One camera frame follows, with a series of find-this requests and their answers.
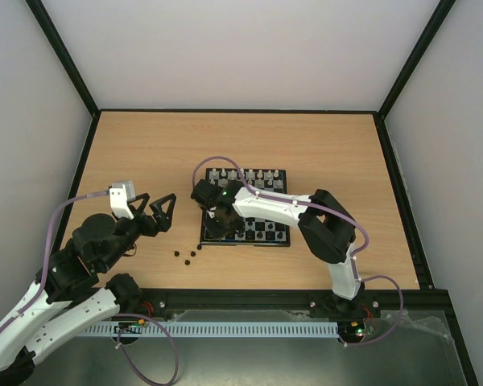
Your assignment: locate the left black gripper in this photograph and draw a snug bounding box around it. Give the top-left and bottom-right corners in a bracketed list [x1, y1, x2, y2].
[101, 192, 179, 269]

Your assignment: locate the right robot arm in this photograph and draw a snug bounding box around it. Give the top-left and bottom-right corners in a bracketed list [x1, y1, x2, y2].
[191, 179, 364, 315]

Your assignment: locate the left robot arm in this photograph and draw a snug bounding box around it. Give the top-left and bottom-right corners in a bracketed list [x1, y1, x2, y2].
[0, 188, 176, 385]

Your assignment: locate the left controller board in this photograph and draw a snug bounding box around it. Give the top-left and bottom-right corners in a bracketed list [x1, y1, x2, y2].
[113, 319, 150, 335]

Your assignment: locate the controller board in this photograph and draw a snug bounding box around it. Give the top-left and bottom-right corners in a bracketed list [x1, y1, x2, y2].
[113, 319, 150, 335]
[341, 318, 376, 337]

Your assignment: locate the right controller board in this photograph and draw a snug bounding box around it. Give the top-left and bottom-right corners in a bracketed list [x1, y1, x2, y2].
[341, 318, 376, 337]

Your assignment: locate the black and grey chessboard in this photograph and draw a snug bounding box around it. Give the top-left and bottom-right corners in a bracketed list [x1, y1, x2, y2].
[200, 167, 299, 247]

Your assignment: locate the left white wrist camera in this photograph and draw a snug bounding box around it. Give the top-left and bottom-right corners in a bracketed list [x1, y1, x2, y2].
[109, 180, 136, 220]

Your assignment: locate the grey slotted cable duct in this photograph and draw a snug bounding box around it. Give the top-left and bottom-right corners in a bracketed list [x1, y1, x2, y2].
[79, 321, 339, 339]

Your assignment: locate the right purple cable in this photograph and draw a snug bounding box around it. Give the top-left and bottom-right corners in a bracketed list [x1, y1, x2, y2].
[192, 156, 406, 347]

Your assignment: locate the black frame post left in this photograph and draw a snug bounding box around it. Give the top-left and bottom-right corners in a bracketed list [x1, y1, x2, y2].
[25, 0, 100, 116]

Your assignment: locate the black frame post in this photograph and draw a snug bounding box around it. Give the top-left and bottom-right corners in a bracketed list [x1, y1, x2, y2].
[378, 0, 456, 120]
[25, 0, 100, 116]

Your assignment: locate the black frame post right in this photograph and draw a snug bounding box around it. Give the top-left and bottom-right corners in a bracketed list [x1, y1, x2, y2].
[378, 0, 456, 120]

